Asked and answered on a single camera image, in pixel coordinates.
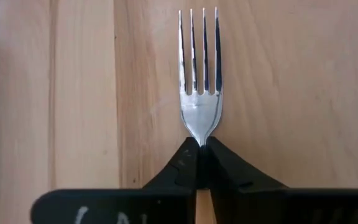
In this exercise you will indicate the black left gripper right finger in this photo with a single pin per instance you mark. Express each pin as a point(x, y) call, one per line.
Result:
point(275, 208)

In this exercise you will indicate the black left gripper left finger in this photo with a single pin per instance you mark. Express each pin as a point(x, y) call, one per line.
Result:
point(120, 208)

